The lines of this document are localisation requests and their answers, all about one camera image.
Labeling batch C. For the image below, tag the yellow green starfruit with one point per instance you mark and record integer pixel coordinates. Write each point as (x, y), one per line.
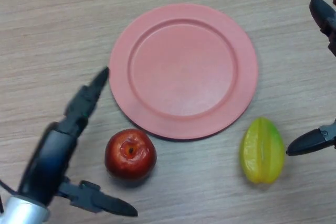
(262, 153)

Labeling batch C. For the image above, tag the red apple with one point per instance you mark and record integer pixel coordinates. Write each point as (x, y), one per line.
(130, 161)

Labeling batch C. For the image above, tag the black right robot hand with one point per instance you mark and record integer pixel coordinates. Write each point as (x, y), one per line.
(324, 16)

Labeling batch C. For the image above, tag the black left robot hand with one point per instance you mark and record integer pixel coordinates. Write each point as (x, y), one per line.
(50, 161)

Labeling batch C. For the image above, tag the pink round plate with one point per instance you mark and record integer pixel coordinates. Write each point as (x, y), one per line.
(183, 72)

